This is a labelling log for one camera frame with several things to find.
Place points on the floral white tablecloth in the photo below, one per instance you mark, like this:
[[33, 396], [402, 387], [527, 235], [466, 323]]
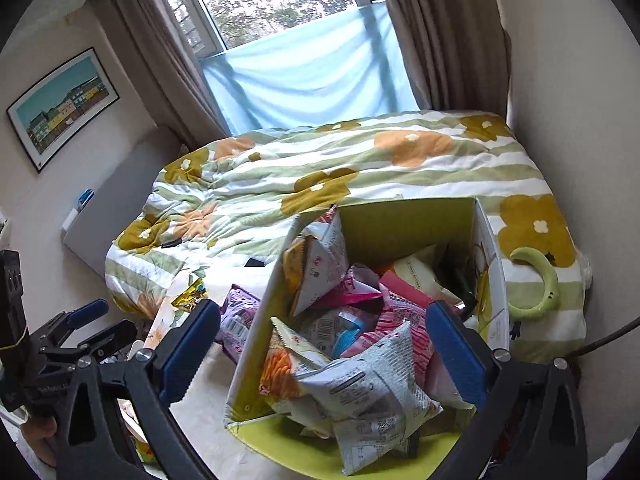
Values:
[[210, 410]]

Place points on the gold snack packet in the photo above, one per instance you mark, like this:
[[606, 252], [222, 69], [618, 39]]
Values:
[[190, 297]]

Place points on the person's left hand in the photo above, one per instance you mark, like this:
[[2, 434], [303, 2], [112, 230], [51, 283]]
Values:
[[36, 435]]

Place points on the green neck fan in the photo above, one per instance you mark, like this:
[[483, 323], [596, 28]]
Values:
[[550, 285]]

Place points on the light blue window cloth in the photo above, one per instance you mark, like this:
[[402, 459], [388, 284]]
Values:
[[300, 80]]

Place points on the white cabinet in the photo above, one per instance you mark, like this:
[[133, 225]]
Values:
[[115, 200]]

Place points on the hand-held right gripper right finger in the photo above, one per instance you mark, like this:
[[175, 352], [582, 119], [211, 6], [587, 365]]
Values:
[[456, 355]]

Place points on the floral striped blanket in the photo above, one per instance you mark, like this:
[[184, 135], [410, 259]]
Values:
[[350, 160]]

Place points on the small black flat object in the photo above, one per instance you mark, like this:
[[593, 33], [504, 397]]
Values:
[[171, 244], [255, 262]]

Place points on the purple snack bag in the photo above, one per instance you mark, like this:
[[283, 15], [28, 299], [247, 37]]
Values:
[[235, 325]]

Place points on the framed wall poster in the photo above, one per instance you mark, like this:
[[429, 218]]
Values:
[[60, 105]]

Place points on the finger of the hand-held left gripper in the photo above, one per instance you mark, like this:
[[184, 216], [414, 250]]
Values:
[[90, 310], [117, 332]]

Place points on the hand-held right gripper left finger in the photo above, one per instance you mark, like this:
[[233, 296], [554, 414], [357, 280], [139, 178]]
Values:
[[185, 355]]

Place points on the small blue white object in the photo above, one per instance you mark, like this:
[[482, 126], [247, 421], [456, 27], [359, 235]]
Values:
[[86, 198]]

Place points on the green cardboard box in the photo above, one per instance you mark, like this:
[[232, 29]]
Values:
[[390, 225]]

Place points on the pile of mixed snack packets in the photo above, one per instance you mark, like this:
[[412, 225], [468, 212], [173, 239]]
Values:
[[400, 320]]

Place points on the brown curtain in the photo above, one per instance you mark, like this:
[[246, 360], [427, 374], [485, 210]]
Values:
[[450, 35], [160, 50]]

